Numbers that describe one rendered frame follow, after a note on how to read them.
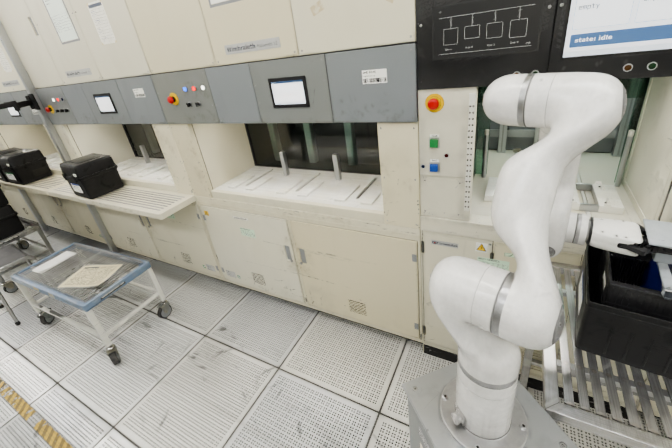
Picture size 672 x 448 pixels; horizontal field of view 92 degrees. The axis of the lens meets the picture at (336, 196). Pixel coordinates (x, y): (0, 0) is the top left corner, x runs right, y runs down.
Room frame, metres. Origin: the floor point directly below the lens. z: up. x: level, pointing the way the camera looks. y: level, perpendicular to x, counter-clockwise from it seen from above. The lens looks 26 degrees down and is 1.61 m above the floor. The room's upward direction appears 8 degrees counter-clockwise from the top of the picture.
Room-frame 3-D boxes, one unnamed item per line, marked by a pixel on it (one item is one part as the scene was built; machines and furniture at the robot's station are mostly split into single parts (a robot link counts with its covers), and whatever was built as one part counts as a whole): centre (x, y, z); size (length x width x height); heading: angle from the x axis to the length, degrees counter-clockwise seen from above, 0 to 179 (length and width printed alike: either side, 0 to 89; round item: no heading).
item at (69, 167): (2.37, 1.78, 0.93); 0.30 x 0.28 x 0.26; 55
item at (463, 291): (0.48, -0.25, 1.07); 0.19 x 0.12 x 0.24; 44
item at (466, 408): (0.46, -0.27, 0.85); 0.19 x 0.19 x 0.18
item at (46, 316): (1.87, 1.76, 0.24); 0.97 x 0.52 x 0.48; 61
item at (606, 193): (1.15, -1.03, 0.89); 0.22 x 0.21 x 0.04; 148
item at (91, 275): (1.75, 1.62, 0.47); 0.31 x 0.23 x 0.02; 80
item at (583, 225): (0.72, -0.65, 1.06); 0.09 x 0.03 x 0.08; 143
